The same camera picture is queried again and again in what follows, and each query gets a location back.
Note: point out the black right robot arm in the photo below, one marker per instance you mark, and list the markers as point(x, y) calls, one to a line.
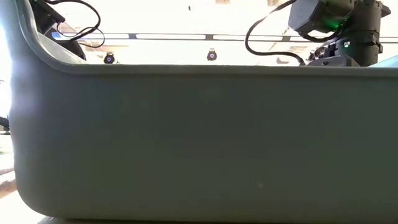
point(367, 34)

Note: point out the dark grey plastic bin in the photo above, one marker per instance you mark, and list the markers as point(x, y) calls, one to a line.
point(199, 140)

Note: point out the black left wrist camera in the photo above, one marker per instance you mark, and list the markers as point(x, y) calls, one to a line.
point(74, 51)

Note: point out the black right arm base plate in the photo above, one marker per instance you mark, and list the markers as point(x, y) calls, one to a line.
point(335, 61)

